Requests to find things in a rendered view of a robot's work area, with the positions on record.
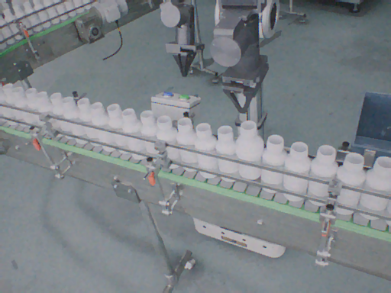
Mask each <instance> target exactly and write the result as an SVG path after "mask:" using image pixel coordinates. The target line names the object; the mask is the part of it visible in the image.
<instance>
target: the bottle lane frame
mask: <svg viewBox="0 0 391 293"><path fill-rule="evenodd" d="M30 138H31V135H30V132H29V133H25V132H24V131H22V130H16V128H15V129H12V128H10V127H3V125H2V126H1V125H0V140H4V141H5V142H4V143H3V147H4V148H5V149H6V151H7V152H5V151H1V150H0V153H2V154H5V155H6V156H10V157H14V158H15V159H19V160H21V161H25V162H27V163H30V164H34V165H37V166H40V167H42V168H46V169H49V170H51V171H53V170H52V169H51V168H50V163H49V161H48V160H47V158H46V156H45V155H44V152H43V151H42V150H41V149H40V151H38V150H37V148H36V147H35V146H34V144H33V143H31V144H29V145H28V146H27V145H25V143H26V142H27V141H28V140H30ZM42 141H43V142H44V145H45V147H46V148H47V150H48V151H49V153H50V155H51V157H52V158H53V161H54V162H55V163H56V164H58V163H59V162H60V161H62V160H63V158H64V157H63V154H62V153H61V152H60V151H65V153H66V155H67V157H68V158H66V159H67V160H69V161H70V163H71V165H73V166H71V167H70V168H69V170H68V171H67V172H66V173H65V175H67V176H70V177H73V178H74V179H79V180H82V181H84V182H89V183H91V184H93V185H96V186H100V187H103V188H106V189H110V190H112V191H115V190H114V189H113V186H112V184H111V182H112V181H113V179H114V180H115V181H119V182H123V183H127V184H130V185H131V186H133V187H134V189H135V190H136V192H137V196H138V198H139V200H141V201H145V202H148V203H151V204H155V205H158V206H160V207H162V206H161V205H159V200H160V199H159V197H158V193H157V190H156V187H155V185H151V183H150V180H149V179H148V178H147V180H146V181H145V182H144V180H143V179H142V178H143V177H144V175H145V174H146V172H147V170H146V168H145V166H142V165H140V162H139V163H133V162H130V160H128V161H126V160H123V159H120V157H121V156H119V158H115V157H112V156H111V154H110V155H104V154H102V151H101V152H100V153H97V152H95V151H92V150H93V149H92V150H86V149H84V147H83V148H82V147H76V145H74V146H73V145H69V144H67V143H68V142H69V141H68V142H67V143H61V142H60V141H59V140H58V141H56V140H52V138H51V139H47V138H46V137H44V138H43V139H42ZM66 159H65V160H64V161H63V162H62V163H61V164H60V170H61V172H64V171H65V170H66V168H68V165H67V163H66ZM172 171H173V170H172ZM172 171H171V172H165V171H163V170H161V167H160V172H159V173H158V178H159V180H160V184H161V188H162V190H163V193H164V197H165V198H168V197H169V196H170V194H171V193H172V191H173V190H172V186H171V184H170V183H176V187H177V190H178V191H176V192H175V193H177V194H179V199H180V200H179V201H177V203H176V204H175V206H174V208H173V211H176V212H179V213H181V214H184V215H189V216H190V217H194V218H198V219H200V220H202V221H205V222H209V223H212V224H215V225H218V226H221V227H224V228H227V229H231V230H234V231H236V232H240V233H243V234H246V235H250V236H252V237H255V238H259V239H261V240H265V241H267V242H271V243H274V244H276V245H280V246H284V247H285V248H290V249H292V250H295V251H299V252H301V253H304V254H309V255H311V256H314V257H316V255H317V252H318V242H319V239H320V235H321V231H322V222H320V221H319V213H320V208H319V209H318V210H317V212H316V213H315V212H312V211H308V210H305V209H304V207H305V204H303V205H302V207H301V208H297V207H293V206H289V200H288V201H287V203H286V204H281V203H279V202H276V201H274V199H275V196H273V197H272V200H271V201H270V200H267V199H265V198H261V197H260V193H261V192H260V193H259V194H258V196H257V197H256V196H253V195H249V194H247V193H246V192H247V188H246V189H245V190H244V192H243V193H242V192H238V191H235V190H233V186H232V187H231V188H230V189H229V188H224V187H220V183H221V182H219V183H218V185H213V184H211V183H208V180H205V182H201V181H199V180H196V179H195V177H196V176H194V178H193V179H191V178H188V177H185V176H183V174H184V172H183V174H182V175H176V174H174V173H172ZM330 228H331V229H333V230H338V232H337V236H336V238H333V240H335V244H334V247H332V248H330V250H329V253H331V254H330V256H328V257H327V260H328V261H329V262H333V263H337V264H338V265H341V266H346V267H348V268H351V269H356V270H357V271H360V272H365V273H367V274H369V275H374V276H376V277H378V278H383V279H386V280H388V281H391V233H390V232H389V230H388V227H386V229H385V231H381V230H378V229H373V228H371V226H370V222H369V223H368V225H367V226H362V225H359V224H355V223H353V217H351V219H350V221H349V222H348V221H344V220H339V219H337V218H336V223H335V225H330V227H329V230H330Z"/></svg>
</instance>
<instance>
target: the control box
mask: <svg viewBox="0 0 391 293"><path fill-rule="evenodd" d="M163 93H164V92H162V93H160V94H159V95H155V96H153V97H151V111H152V112H153V113H154V117H155V118H159V117H160V116H162V115H169V117H170V119H171V120H172V121H173V120H174V119H176V120H179V119H182V118H183V112H186V111H187V112H189V116H190V115H192V113H193V112H195V115H194V118H193V120H194V121H195V120H197V119H199V118H200V113H201V98H198V97H194V96H190V95H189V98H180V97H179V96H180V95H179V94H175V93H173V94H172V95H169V96H167V95H164V94H163Z"/></svg>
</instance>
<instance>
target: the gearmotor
mask: <svg viewBox="0 0 391 293"><path fill-rule="evenodd" d="M127 13H128V5H127V3H126V1H125V0H104V1H102V2H99V3H97V4H96V5H92V6H91V8H90V9H89V13H88V14H85V15H83V16H80V17H78V18H77V19H75V22H76V26H77V29H78V32H79V35H80V37H81V39H82V42H83V43H84V44H88V42H89V44H91V43H94V42H95V41H98V40H100V39H101V38H104V37H105V34H104V31H103V30H102V26H103V25H104V24H108V23H109V22H110V23H112V22H113V21H115V23H116V24H117V26H118V19H119V18H121V17H122V16H124V15H126V14H127ZM118 31H119V34H120V36H121V31H120V27H119V26H118ZM121 46H122V37H121ZM121 46H120V47H119V49H118V50H117V51H116V52H115V53H114V54H116V53H117V52H118V51H119V50H120V49H121ZM114 54H112V55H111V56H114ZM111 56H108V57H107V58H110V57H111ZM107 58H104V59H103V60H106V59H107Z"/></svg>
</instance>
